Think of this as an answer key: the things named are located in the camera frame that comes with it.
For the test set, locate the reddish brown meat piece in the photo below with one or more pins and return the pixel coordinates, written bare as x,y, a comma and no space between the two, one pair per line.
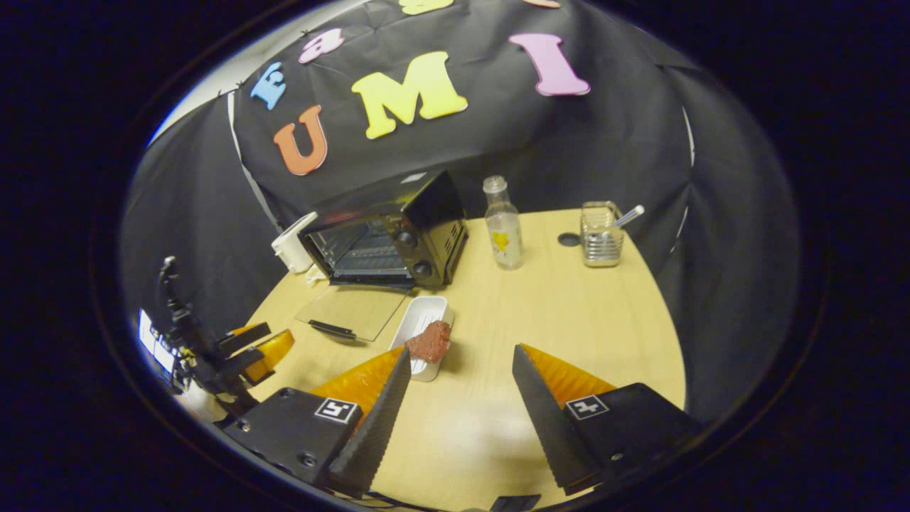
430,343

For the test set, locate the clear glass bottle yellow label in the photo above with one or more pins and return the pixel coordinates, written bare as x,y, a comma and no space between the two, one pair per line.
503,235

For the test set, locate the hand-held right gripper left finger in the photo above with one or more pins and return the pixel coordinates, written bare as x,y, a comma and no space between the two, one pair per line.
370,434

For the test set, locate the white rectangular tray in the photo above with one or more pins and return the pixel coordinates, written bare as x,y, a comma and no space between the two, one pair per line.
423,316

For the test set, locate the white toaster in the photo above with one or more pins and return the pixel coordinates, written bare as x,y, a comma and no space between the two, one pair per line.
291,249

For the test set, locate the black electric oven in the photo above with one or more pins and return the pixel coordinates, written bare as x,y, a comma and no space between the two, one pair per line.
441,242

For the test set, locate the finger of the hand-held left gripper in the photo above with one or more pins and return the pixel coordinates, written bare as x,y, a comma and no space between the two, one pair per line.
245,338
274,352

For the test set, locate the black round table grommet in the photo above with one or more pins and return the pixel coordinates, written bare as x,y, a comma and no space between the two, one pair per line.
569,240

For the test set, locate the white divided dish with grains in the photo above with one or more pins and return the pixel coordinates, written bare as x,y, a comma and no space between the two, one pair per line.
316,276

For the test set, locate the computer monitor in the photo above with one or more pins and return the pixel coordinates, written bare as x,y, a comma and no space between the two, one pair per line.
151,340

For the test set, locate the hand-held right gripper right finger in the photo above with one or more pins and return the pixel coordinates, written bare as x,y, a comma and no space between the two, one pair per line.
547,427

